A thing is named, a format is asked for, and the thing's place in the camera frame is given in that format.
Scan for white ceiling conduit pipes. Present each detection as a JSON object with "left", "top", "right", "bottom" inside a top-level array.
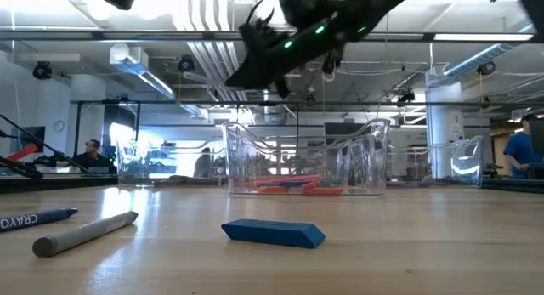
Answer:
[{"left": 172, "top": 0, "right": 248, "bottom": 103}]

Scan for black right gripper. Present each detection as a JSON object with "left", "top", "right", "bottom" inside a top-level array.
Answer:
[{"left": 224, "top": 20, "right": 345, "bottom": 99}]

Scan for black horizontal bar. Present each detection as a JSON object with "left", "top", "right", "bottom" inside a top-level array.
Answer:
[{"left": 70, "top": 99, "right": 544, "bottom": 110}]

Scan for white pillar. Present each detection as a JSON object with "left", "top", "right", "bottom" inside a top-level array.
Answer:
[{"left": 426, "top": 80, "right": 464, "bottom": 179}]

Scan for computer monitor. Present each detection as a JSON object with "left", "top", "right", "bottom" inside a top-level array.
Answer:
[{"left": 8, "top": 125, "right": 47, "bottom": 154}]

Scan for blue eraser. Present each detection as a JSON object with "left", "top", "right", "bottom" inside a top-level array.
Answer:
[
  {"left": 220, "top": 218, "right": 327, "bottom": 250},
  {"left": 278, "top": 179, "right": 314, "bottom": 189}
]

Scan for person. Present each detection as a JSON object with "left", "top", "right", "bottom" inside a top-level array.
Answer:
[
  {"left": 503, "top": 112, "right": 544, "bottom": 180},
  {"left": 54, "top": 138, "right": 116, "bottom": 174},
  {"left": 193, "top": 146, "right": 214, "bottom": 179}
]

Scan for red bar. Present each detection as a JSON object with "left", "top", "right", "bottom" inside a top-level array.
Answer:
[{"left": 5, "top": 143, "right": 40, "bottom": 162}]

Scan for black gantry frame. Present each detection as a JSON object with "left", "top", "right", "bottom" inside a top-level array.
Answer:
[{"left": 70, "top": 98, "right": 142, "bottom": 168}]

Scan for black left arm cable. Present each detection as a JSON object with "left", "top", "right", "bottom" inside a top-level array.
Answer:
[{"left": 0, "top": 113, "right": 94, "bottom": 176}]

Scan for black aluminium frame rail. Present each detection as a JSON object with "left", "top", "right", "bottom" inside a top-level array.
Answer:
[
  {"left": 0, "top": 174, "right": 119, "bottom": 195},
  {"left": 482, "top": 178, "right": 544, "bottom": 194}
]

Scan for large clear plastic bin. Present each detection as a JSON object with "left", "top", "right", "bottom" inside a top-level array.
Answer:
[{"left": 221, "top": 118, "right": 391, "bottom": 197}]

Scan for grey overhead frame bar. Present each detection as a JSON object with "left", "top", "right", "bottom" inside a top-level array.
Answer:
[{"left": 0, "top": 30, "right": 544, "bottom": 44}]

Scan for silver ceiling duct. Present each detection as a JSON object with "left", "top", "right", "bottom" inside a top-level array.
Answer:
[{"left": 250, "top": 0, "right": 311, "bottom": 117}]

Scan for violet blue crayon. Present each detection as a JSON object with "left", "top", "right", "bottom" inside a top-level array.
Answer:
[{"left": 0, "top": 207, "right": 80, "bottom": 234}]

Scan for dark wall screen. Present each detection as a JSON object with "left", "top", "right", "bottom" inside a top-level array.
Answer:
[{"left": 324, "top": 122, "right": 367, "bottom": 145}]

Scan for blue ceiling duct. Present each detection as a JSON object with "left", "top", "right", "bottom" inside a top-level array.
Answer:
[{"left": 444, "top": 16, "right": 544, "bottom": 79}]

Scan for black pen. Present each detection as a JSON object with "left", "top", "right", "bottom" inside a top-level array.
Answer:
[
  {"left": 150, "top": 178, "right": 192, "bottom": 188},
  {"left": 167, "top": 174, "right": 226, "bottom": 187}
]

